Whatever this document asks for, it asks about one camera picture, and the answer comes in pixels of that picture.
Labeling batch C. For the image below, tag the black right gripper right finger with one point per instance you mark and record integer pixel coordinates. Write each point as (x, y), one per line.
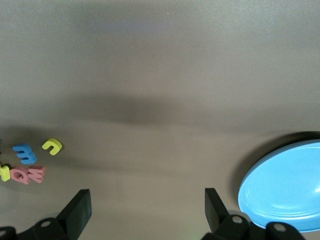
(215, 212)

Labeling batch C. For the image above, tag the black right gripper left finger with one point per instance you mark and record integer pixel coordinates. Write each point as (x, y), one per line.
(75, 215)

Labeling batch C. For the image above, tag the yellow foam small u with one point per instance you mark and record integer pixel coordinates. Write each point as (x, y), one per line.
(56, 144)

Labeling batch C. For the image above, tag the blue foam small m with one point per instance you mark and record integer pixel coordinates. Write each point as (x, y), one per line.
(25, 153)

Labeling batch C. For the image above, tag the yellow foam capital H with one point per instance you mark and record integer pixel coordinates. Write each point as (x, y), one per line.
(4, 173)

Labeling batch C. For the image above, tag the pink foam small w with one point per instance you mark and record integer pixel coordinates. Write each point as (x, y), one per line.
(37, 175)

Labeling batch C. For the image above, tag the pink foam capital Q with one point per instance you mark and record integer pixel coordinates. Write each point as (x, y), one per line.
(15, 176)

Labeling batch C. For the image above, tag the blue plate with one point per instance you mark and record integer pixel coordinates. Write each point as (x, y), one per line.
(282, 185)

